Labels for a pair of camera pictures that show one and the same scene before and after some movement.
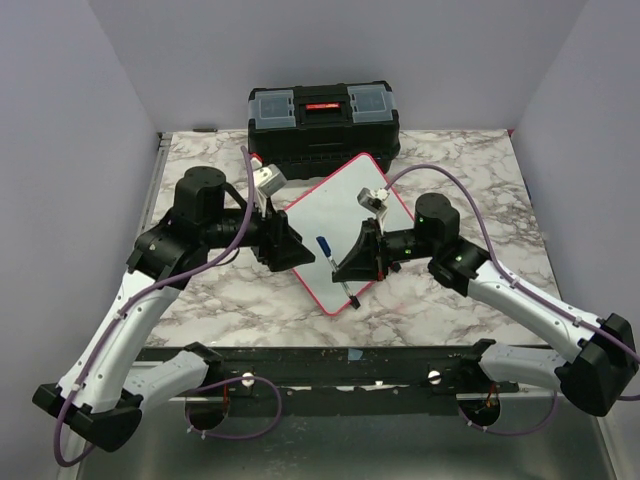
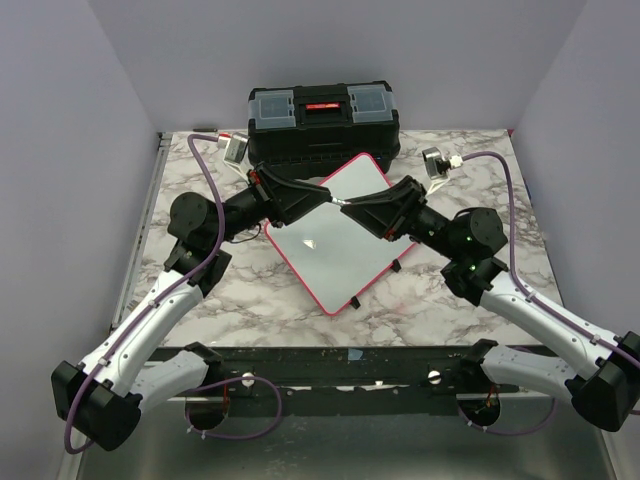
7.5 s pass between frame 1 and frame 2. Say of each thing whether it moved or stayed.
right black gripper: moved
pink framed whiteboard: stayed
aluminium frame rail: stayed
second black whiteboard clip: stayed
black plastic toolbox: stayed
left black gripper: moved
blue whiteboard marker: moved
